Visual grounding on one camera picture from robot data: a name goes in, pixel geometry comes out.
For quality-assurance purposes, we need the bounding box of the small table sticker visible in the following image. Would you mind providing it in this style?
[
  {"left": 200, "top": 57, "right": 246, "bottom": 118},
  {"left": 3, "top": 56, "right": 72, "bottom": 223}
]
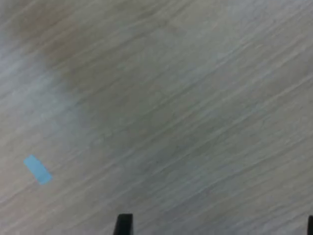
[{"left": 23, "top": 154, "right": 53, "bottom": 186}]

